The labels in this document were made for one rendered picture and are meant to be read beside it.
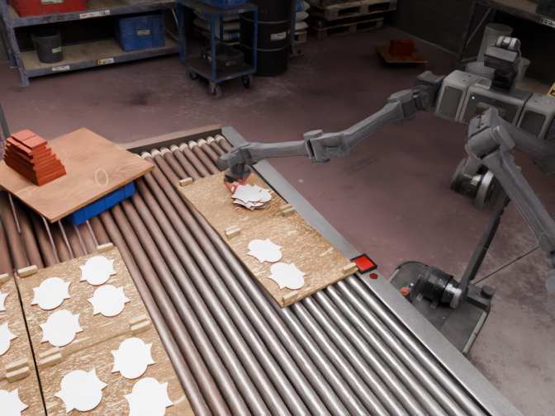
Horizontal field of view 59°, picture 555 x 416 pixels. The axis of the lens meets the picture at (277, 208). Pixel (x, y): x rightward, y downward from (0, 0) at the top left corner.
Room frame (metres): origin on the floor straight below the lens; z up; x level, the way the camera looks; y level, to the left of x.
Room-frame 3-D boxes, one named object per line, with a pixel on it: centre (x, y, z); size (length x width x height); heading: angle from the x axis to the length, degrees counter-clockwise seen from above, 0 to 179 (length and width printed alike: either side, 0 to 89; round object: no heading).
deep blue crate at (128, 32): (5.70, 1.74, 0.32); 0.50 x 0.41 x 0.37; 122
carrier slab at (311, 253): (1.40, -0.06, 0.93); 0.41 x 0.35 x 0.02; 37
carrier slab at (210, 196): (1.73, 0.19, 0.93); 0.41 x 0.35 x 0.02; 38
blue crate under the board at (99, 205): (1.70, 0.84, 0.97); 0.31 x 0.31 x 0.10; 55
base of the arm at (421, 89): (1.76, -0.51, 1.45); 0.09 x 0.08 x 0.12; 56
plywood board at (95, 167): (1.73, 0.89, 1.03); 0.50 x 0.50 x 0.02; 55
